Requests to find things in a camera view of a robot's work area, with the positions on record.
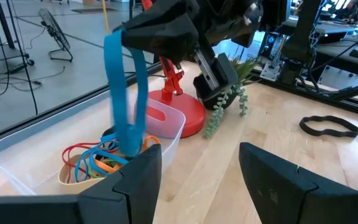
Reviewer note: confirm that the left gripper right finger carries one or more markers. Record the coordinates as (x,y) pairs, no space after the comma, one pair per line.
(291,199)

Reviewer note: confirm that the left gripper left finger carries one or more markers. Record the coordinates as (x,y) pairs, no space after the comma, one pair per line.
(120,202)

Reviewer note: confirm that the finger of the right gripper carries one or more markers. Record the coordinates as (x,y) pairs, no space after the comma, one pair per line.
(166,12)
(166,37)

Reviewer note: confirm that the green rubber band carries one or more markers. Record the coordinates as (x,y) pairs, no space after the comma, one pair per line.
(96,175)

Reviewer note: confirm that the red scissors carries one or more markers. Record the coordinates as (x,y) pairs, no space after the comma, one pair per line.
(82,144)

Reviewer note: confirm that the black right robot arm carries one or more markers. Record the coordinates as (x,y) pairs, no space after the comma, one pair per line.
(301,31)

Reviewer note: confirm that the large black wavy rubber band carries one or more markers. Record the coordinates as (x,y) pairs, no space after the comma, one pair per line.
(303,126)

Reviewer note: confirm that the clear plastic bin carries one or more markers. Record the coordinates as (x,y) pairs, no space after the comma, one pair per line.
(26,149)

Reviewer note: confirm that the potted green succulent plant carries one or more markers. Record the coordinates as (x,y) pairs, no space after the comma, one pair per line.
(244,70)

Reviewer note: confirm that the black floor mat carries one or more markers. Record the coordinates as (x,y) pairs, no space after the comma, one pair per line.
(95,10)

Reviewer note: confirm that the red desk lamp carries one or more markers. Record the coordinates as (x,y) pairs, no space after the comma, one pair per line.
(191,115)

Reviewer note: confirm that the black floor fan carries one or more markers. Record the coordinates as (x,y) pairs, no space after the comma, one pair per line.
(53,28)

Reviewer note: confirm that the grey office desk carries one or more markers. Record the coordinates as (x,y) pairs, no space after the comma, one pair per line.
(337,49)

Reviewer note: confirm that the black wheeled stand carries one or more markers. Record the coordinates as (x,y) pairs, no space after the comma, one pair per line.
(4,25)

